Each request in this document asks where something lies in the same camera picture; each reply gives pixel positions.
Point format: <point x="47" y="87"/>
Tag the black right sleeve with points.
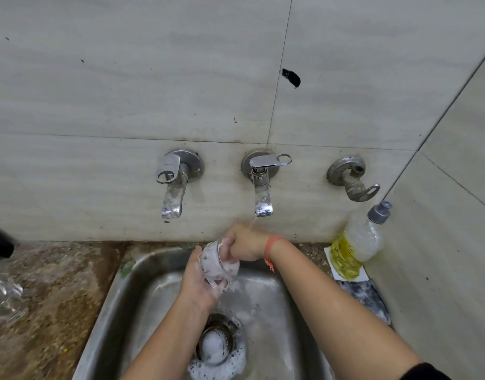
<point x="426" y="372"/>

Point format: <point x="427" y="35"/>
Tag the person's right hand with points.
<point x="248" y="243"/>

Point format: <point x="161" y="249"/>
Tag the stainless steel sink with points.
<point x="115" y="312"/>

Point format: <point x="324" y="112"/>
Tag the dark speckled sponge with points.
<point x="365" y="298"/>

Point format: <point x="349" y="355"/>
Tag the person's right forearm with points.
<point x="345" y="312"/>

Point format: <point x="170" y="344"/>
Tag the black tape piece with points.
<point x="292" y="77"/>

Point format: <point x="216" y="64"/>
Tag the yellow dish soap bottle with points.
<point x="355" y="243"/>

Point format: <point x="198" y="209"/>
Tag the chrome wall tap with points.
<point x="179" y="168"/>
<point x="262" y="170"/>

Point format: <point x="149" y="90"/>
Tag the grey wall valve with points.
<point x="347" y="174"/>

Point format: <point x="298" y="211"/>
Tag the clear glass cup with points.
<point x="4" y="298"/>
<point x="216" y="265"/>

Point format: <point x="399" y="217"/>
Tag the metal sink drain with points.
<point x="214" y="344"/>

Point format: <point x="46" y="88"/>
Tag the person's left forearm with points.
<point x="167" y="344"/>

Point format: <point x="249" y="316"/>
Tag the person's left hand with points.
<point x="195" y="284"/>

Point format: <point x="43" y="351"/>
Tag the orange wrist thread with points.
<point x="271" y="251"/>

